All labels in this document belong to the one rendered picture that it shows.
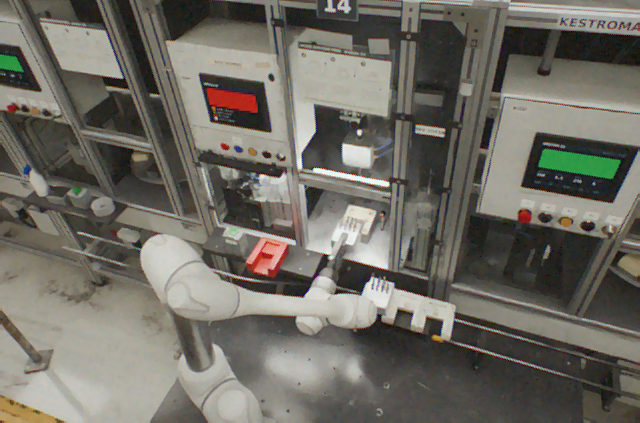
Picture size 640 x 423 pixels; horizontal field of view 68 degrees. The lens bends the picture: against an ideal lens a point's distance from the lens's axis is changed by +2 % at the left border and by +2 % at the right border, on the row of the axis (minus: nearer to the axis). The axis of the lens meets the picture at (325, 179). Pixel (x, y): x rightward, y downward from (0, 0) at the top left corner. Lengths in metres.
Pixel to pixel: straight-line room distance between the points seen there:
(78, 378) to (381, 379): 1.81
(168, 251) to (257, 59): 0.66
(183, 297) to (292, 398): 0.88
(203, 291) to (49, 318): 2.32
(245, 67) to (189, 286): 0.74
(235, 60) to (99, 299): 2.22
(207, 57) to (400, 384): 1.41
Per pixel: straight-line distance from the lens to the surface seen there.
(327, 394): 2.00
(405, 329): 1.97
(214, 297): 1.29
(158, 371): 3.01
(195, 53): 1.71
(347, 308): 1.61
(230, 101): 1.70
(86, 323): 3.39
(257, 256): 2.06
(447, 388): 2.04
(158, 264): 1.38
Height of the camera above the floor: 2.49
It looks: 40 degrees down
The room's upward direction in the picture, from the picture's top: 4 degrees counter-clockwise
